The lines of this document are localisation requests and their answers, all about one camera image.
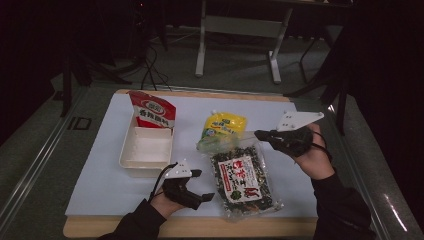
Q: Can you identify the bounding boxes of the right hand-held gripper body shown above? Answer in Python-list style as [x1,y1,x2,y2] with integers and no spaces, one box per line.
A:
[274,111,325,158]

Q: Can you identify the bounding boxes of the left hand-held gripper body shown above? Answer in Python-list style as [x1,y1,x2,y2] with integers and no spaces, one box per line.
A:
[161,159,203,211]

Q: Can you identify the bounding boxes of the clear bag of dried seaweed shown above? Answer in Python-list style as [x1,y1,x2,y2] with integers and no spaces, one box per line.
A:
[209,131,284,223]

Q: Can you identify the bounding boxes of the yellow sauce pouch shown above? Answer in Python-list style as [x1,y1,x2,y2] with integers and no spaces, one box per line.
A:
[196,109,248,154]

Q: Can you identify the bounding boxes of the white plastic container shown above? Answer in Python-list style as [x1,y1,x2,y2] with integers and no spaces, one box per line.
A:
[118,123,175,179]

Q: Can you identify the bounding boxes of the red seasoning packet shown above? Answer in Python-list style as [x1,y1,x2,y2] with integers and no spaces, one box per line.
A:
[128,89,177,130]

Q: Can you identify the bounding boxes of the person's left hand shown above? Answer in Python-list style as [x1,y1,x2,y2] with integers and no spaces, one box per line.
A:
[149,188,186,220]

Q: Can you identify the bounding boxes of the person's right hand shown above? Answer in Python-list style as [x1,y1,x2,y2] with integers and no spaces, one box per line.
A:
[293,123,336,181]

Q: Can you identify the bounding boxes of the white table sheet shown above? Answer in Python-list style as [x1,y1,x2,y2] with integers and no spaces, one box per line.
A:
[64,92,318,218]

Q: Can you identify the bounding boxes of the black metal stand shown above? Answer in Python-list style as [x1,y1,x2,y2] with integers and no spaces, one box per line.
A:
[59,46,133,118]

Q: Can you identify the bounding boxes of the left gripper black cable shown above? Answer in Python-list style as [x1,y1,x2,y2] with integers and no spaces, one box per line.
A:
[148,162,179,203]

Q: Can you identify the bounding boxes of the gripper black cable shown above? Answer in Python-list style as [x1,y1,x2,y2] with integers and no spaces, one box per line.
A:
[148,162,179,203]
[311,129,334,164]

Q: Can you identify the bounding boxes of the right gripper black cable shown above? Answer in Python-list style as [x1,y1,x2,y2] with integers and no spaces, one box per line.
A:
[311,129,334,164]

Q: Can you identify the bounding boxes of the black chair frame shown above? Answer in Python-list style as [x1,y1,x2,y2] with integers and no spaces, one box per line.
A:
[283,24,355,136]

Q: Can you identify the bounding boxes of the white metal desk frame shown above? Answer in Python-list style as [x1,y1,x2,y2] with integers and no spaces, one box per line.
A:
[194,0,294,85]

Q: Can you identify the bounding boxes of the black floor cables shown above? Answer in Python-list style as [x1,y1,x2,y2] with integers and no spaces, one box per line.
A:
[139,41,173,93]

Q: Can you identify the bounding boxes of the black floor bracket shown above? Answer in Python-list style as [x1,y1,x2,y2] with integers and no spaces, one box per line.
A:
[66,116,93,131]

